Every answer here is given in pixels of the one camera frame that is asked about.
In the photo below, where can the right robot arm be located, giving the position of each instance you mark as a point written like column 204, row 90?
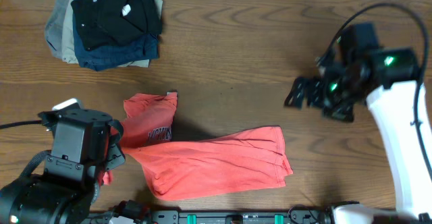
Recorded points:
column 385, row 80

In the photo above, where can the grey folded garment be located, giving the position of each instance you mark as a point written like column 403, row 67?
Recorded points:
column 54, row 28

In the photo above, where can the red t-shirt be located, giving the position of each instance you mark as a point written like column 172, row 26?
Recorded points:
column 252, row 159

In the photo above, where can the navy blue folded garment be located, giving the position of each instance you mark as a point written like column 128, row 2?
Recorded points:
column 107, row 57

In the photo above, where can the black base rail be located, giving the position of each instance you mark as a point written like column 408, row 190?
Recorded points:
column 131, row 212

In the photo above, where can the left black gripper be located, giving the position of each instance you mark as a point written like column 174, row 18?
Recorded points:
column 115, row 149

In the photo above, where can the beige folded garment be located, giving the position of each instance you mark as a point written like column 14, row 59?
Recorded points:
column 67, row 42

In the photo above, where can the black folded shirt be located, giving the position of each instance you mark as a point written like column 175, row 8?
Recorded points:
column 115, row 22

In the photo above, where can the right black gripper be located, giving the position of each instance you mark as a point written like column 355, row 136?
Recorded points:
column 316, row 86

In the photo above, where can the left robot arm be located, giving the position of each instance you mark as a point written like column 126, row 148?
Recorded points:
column 59, row 185

